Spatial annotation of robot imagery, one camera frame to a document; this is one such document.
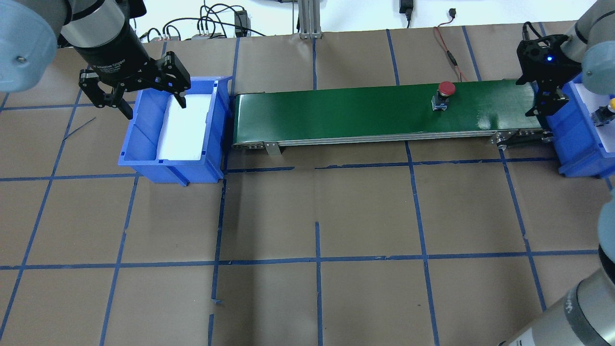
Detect white foam pad source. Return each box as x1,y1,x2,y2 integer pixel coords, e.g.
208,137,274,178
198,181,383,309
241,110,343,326
157,94,211,161

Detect red push button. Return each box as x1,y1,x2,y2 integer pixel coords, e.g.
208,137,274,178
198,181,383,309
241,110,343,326
432,81,455,111

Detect green conveyor belt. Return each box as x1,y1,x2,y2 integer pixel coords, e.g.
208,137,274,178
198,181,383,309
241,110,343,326
232,80,555,151

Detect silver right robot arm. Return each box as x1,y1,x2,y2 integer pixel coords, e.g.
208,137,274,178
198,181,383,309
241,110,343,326
502,0,614,346

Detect blue source bin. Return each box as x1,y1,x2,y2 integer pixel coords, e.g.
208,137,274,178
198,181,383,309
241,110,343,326
117,76,232,186

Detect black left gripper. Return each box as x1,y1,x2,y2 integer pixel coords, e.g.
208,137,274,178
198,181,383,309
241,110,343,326
74,22,191,120

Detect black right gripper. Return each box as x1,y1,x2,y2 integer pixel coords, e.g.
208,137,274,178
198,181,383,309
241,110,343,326
516,34,581,117

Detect white foam pad destination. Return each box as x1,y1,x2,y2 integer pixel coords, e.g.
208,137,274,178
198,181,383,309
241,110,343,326
575,83,615,153

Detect blue destination bin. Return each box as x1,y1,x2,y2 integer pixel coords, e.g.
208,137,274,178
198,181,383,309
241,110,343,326
537,76,615,178

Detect yellow push button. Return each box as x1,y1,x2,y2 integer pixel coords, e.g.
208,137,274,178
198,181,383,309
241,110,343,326
591,98,615,127

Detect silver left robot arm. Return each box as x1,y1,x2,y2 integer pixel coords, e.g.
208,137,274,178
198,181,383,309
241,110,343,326
0,0,191,120

